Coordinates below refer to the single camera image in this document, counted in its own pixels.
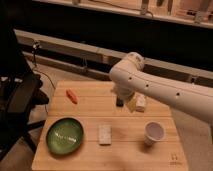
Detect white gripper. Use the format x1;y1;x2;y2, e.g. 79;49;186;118
112;84;137;112

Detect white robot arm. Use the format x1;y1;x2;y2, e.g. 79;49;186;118
109;52;213;125

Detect green ceramic bowl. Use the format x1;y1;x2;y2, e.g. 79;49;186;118
46;118;84;155

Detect small white bottle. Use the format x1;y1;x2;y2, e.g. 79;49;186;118
135;94;146;112

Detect black rectangular block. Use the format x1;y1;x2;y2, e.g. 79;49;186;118
116;96;124;107

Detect white rectangular sponge block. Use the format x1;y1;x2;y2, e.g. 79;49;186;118
98;124;111;145

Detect wooden table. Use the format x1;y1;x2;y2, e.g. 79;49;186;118
32;81;189;171

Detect black office chair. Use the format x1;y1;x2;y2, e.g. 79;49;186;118
0;21;49;162

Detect black cable on floor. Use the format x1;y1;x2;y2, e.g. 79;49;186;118
31;40;56;90

